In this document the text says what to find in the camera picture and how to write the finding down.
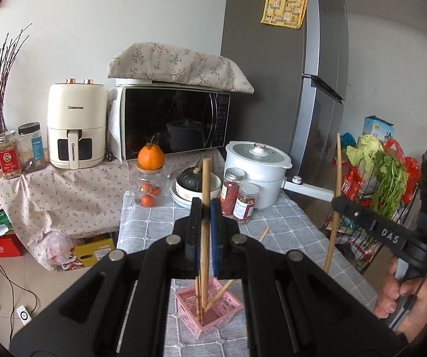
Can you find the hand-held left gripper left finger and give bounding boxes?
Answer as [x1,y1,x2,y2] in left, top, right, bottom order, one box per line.
[10,197,203,357]

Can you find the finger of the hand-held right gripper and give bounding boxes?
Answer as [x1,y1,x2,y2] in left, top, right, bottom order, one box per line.
[331,195,410,258]

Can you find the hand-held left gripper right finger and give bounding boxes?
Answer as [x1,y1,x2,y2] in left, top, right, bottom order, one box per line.
[210,200,402,357]

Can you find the pink plastic basket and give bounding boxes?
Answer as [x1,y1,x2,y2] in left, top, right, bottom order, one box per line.
[174,279,244,340]

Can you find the person's right hand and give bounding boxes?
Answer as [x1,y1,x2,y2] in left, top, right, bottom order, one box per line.
[375,257,427,344]

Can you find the red plastic bag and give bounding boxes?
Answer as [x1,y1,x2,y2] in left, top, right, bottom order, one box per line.
[383,139,422,195]

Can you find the red snack packet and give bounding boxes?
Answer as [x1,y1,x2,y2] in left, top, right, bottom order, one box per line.
[341,165,371,204]

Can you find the green leafy herbs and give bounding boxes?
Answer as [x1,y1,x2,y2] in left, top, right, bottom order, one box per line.
[369,150,410,219]

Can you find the short white label spice jar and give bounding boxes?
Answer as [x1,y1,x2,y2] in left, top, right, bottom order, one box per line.
[232,183,260,225]

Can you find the white ceramic plate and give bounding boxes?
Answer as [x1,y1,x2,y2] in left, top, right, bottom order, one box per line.
[170,181,214,209]

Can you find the tall dried chili jar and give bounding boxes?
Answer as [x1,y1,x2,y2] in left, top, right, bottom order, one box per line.
[220,167,246,217]

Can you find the white ceramic bowl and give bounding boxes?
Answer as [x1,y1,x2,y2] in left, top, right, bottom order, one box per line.
[175,173,222,201]

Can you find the dark green squash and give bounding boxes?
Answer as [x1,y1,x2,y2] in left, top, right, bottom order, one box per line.
[176,166,214,192]

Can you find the napa cabbage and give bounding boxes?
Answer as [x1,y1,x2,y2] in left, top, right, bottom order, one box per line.
[346,134,384,165]

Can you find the grey checked tablecloth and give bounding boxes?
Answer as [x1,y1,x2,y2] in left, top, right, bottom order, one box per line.
[117,188,380,357]

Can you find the white electric cooking pot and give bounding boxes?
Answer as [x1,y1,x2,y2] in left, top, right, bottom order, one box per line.
[224,140,335,209]

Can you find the clear glass jar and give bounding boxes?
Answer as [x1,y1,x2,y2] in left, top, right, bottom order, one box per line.
[129,167,172,208]

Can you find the blue printed carton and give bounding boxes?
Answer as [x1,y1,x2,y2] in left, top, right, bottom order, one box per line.
[362,115,395,146]

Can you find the blue plastic bag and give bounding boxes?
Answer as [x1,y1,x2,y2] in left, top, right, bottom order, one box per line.
[339,131,358,148]

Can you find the large orange with stem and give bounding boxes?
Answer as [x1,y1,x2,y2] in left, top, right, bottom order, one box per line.
[137,139,166,170]

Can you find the yellow cardboard box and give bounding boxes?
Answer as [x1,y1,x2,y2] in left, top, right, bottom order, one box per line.
[62,236,116,269]

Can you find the black door microwave oven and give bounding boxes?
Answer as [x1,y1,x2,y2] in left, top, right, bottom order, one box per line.
[107,85,232,162]

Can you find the floral print tablecloth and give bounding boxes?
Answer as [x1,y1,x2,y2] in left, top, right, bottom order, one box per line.
[0,150,226,273]

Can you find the pink plastic bag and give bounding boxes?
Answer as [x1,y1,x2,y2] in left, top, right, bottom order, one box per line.
[38,229,77,272]

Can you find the grey refrigerator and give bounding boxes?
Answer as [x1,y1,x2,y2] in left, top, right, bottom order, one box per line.
[220,0,350,191]

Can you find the cream air fryer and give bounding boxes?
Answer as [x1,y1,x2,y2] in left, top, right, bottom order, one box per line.
[47,78,109,170]

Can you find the floral cloth cover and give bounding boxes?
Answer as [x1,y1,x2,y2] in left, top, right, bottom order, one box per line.
[107,42,255,95]

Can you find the white power adapter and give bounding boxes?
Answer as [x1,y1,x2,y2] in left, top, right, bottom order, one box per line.
[15,304,33,324]

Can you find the black lid plastic jar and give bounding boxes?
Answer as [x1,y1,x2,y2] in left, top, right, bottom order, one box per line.
[17,121,47,169]

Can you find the red label nut jar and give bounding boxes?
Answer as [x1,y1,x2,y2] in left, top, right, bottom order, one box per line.
[0,130,23,179]

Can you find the yellow paper sheet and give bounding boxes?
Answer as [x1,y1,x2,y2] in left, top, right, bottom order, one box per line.
[260,0,309,29]

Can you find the glass vase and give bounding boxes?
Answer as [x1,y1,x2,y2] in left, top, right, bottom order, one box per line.
[0,103,8,146]

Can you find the bare twig branches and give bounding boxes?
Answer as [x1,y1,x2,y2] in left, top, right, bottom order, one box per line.
[0,18,33,109]

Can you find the black wire rack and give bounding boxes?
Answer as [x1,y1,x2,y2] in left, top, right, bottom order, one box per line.
[321,180,423,276]

